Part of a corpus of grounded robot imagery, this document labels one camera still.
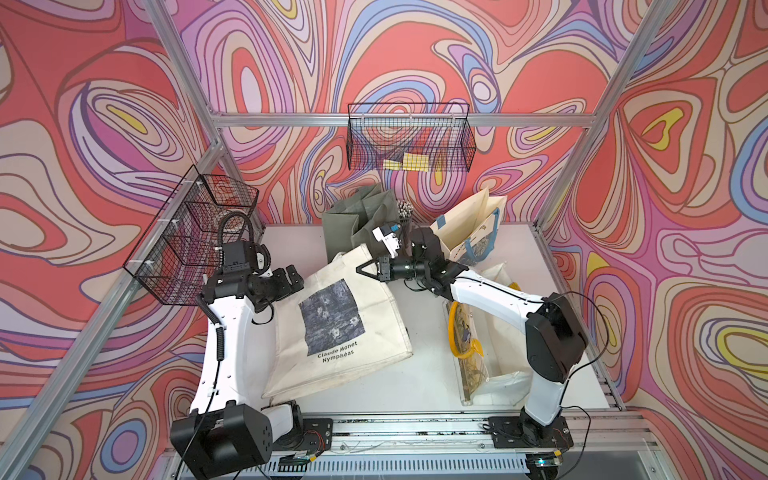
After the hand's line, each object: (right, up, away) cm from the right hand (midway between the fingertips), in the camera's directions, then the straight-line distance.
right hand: (358, 278), depth 76 cm
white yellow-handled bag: (+37, -23, +11) cm, 45 cm away
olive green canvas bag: (-3, +15, +7) cm, 17 cm away
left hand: (-18, -2, +1) cm, 18 cm away
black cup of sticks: (+14, +20, +23) cm, 33 cm away
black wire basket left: (-44, +7, -5) cm, 44 cm away
